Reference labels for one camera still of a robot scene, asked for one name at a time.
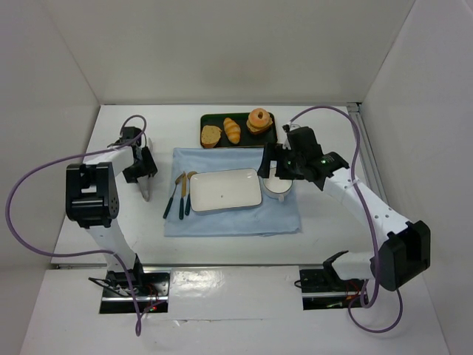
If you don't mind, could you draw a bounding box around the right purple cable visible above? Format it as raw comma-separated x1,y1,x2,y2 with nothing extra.
288,105,404,335

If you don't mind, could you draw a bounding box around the purple cable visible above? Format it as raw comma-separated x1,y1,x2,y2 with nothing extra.
6,115,148,337
288,105,404,335

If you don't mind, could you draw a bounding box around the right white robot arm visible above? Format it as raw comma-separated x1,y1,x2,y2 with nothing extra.
258,126,431,291

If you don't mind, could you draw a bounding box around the white bowl with handle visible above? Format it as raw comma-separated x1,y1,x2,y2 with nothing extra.
262,167,293,203

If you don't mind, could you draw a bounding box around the gold knife green handle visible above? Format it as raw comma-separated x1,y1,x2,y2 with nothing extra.
179,172,187,220

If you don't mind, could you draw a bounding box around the striped bread roll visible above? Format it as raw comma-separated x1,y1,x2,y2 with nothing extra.
223,118,241,145

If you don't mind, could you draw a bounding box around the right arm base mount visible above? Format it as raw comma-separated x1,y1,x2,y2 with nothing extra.
293,268,364,311

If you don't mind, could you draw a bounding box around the gold fork green handle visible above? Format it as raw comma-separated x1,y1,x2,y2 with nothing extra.
163,173,184,219

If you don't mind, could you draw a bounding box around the gold spoon green handle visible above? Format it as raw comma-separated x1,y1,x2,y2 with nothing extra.
184,171,197,216

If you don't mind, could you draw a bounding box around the bagel sandwich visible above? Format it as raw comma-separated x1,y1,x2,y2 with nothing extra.
246,108,273,135

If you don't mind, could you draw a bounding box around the white rectangular plate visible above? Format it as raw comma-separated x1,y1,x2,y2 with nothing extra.
190,169,262,212

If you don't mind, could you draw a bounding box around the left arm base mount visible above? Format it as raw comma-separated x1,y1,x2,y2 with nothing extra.
88,266,171,314

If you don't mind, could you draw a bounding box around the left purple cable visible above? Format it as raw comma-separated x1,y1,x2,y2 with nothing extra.
6,115,148,337

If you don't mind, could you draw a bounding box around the dark green tray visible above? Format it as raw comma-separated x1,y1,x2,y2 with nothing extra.
200,112,278,148

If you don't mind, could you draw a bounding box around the aluminium rail right side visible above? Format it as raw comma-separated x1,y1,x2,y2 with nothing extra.
347,102,388,203

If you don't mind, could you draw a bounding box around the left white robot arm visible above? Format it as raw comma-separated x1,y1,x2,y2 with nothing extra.
66,126,157,288

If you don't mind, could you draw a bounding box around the sliced brown bread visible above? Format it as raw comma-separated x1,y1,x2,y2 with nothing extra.
200,125,222,149

